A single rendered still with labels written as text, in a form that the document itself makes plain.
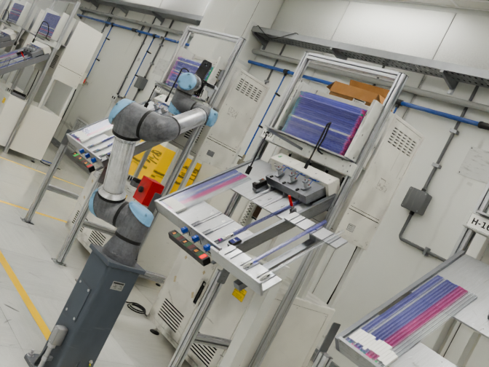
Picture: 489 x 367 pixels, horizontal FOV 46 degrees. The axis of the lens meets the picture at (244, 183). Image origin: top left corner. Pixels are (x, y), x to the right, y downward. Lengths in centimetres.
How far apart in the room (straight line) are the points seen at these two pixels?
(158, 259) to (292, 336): 146
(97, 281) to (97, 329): 21
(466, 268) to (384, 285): 201
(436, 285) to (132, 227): 121
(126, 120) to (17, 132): 496
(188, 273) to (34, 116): 418
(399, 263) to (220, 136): 160
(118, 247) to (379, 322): 105
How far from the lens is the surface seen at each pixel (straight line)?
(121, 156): 231
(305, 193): 297
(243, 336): 261
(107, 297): 244
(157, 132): 220
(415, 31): 523
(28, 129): 715
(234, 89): 424
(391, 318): 226
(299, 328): 328
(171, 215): 309
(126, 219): 239
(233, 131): 432
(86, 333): 248
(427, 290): 237
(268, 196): 310
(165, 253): 437
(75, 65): 717
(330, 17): 595
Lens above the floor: 114
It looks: 2 degrees down
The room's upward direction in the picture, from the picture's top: 27 degrees clockwise
